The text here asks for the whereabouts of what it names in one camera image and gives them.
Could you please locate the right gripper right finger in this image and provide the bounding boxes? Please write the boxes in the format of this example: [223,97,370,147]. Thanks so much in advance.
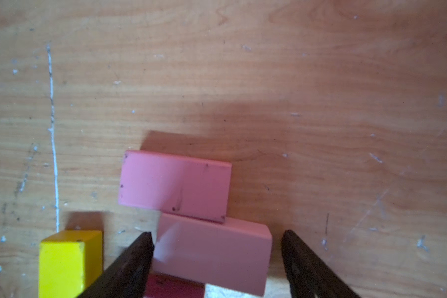
[281,230,359,298]

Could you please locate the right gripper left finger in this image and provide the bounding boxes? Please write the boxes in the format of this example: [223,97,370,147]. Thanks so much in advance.
[79,232,155,298]

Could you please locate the light pink block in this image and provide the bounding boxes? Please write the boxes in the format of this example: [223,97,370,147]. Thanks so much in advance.
[152,214,273,296]

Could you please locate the magenta block top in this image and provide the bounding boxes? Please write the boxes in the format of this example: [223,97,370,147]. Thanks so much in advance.
[144,274,205,298]

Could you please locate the yellow block upper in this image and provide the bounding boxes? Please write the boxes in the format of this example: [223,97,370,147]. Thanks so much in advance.
[38,230,103,298]

